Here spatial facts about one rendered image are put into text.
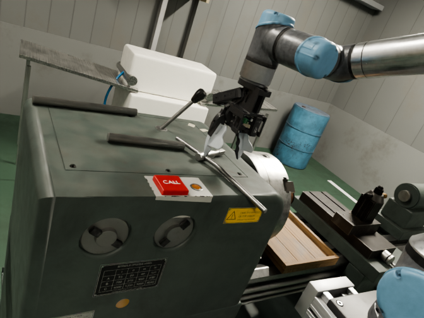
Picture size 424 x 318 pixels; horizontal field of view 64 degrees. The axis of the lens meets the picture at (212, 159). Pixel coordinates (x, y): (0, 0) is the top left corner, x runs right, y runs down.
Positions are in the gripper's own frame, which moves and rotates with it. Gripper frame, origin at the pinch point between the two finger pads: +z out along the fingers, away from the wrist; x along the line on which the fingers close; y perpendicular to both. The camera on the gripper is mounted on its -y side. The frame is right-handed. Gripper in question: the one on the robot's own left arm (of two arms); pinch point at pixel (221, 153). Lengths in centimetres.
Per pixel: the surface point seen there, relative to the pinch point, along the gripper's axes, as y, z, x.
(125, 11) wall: -313, -2, 62
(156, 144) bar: -7.4, 2.5, -14.8
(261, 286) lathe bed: 4, 50, 36
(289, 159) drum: -245, 119, 309
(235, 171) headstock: 2.3, 3.7, 4.9
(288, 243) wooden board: -7, 41, 54
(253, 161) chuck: -8.5, 6.0, 19.7
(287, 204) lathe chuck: 2.3, 14.6, 30.3
